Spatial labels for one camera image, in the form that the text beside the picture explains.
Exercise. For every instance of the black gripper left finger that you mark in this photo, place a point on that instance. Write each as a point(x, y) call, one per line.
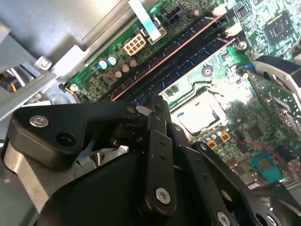
point(160, 169)

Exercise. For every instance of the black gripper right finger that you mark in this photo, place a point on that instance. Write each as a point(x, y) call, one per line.
point(211, 183)

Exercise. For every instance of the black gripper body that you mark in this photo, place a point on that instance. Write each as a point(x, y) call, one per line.
point(98, 200)

